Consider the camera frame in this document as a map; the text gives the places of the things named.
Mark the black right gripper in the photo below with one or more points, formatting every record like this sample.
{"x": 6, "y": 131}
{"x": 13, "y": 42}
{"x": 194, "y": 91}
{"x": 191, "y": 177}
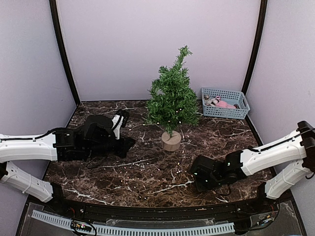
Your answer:
{"x": 200, "y": 186}

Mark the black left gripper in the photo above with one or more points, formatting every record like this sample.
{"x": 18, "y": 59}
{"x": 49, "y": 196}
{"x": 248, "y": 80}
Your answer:
{"x": 126, "y": 143}

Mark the small green christmas tree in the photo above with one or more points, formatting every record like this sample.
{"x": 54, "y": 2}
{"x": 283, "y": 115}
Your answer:
{"x": 173, "y": 102}

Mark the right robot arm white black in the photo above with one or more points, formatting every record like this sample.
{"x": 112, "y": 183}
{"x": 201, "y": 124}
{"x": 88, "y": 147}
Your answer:
{"x": 297, "y": 149}

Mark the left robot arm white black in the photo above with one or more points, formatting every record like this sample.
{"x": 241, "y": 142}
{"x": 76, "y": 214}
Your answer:
{"x": 96, "y": 137}

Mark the pink plush ornament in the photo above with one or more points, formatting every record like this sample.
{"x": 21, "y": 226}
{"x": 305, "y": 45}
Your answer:
{"x": 222, "y": 104}

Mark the silver bauble ornament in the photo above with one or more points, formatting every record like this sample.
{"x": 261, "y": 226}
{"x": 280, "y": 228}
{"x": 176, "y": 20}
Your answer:
{"x": 206, "y": 98}

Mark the blue plastic basket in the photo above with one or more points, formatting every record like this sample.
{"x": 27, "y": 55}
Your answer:
{"x": 232, "y": 97}

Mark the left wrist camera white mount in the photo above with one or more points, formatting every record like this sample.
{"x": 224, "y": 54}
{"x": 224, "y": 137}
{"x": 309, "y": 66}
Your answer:
{"x": 119, "y": 120}

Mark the black front rail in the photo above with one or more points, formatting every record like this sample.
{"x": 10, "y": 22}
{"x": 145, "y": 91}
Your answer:
{"x": 237, "y": 211}

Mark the grey slotted cable duct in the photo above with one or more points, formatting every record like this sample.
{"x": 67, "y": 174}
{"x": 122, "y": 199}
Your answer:
{"x": 134, "y": 228}

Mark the left black frame post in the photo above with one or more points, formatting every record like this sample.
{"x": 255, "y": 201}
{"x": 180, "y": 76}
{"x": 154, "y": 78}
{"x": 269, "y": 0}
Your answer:
{"x": 62, "y": 51}

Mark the black frame post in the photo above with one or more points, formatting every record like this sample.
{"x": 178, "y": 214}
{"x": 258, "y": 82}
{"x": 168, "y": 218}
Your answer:
{"x": 62, "y": 51}
{"x": 256, "y": 45}

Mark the right black frame post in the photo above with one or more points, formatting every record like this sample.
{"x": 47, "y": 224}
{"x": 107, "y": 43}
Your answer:
{"x": 256, "y": 45}

